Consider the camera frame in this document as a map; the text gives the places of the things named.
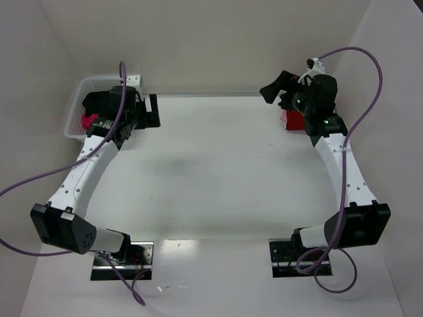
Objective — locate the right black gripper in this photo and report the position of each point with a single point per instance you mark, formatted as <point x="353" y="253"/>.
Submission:
<point x="286" y="91"/>

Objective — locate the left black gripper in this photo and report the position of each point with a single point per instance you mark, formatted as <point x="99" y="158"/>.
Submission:
<point x="147" y="112"/>

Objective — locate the black t shirt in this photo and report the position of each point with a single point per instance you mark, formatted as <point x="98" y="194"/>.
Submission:
<point x="94" y="101"/>

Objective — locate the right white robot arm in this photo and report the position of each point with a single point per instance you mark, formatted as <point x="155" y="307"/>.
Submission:
<point x="361" y="219"/>

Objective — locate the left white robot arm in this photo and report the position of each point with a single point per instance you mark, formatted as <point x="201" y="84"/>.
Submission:
<point x="61" y="221"/>

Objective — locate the folded red t shirt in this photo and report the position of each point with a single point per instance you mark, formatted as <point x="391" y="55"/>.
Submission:
<point x="294" y="121"/>

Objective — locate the magenta t shirt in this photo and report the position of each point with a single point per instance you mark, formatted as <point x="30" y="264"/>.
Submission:
<point x="86" y="121"/>

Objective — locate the white plastic basket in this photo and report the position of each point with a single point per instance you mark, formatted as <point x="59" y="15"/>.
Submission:
<point x="73" y="126"/>

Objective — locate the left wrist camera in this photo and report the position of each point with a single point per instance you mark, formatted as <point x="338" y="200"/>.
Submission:
<point x="134" y="81"/>

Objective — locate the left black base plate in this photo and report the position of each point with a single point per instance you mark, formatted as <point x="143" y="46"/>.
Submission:
<point x="137" y="261"/>

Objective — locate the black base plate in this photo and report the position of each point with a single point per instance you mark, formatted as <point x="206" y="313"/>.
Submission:
<point x="137" y="261"/>
<point x="284" y="259"/>

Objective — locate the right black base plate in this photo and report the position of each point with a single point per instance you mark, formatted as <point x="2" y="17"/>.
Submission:
<point x="284" y="259"/>

